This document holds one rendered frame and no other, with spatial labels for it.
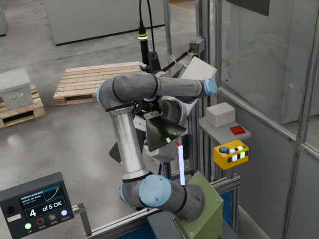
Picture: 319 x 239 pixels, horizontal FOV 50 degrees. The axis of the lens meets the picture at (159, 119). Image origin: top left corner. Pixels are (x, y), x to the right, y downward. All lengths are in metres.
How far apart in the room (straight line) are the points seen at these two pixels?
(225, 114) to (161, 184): 1.22
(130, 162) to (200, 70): 0.97
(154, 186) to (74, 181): 2.26
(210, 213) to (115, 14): 6.45
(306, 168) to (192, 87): 0.95
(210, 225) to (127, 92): 0.61
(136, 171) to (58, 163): 2.47
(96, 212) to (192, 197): 1.85
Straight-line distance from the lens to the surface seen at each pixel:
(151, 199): 1.26
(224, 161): 1.82
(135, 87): 1.27
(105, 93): 1.36
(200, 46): 2.32
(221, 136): 2.32
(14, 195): 1.52
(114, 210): 3.09
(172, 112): 2.02
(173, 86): 1.38
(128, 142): 1.36
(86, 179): 3.47
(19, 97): 4.77
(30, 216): 1.55
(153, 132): 1.83
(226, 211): 2.16
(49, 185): 1.50
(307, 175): 2.14
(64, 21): 7.37
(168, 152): 2.00
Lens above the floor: 2.17
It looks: 31 degrees down
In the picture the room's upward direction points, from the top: 6 degrees counter-clockwise
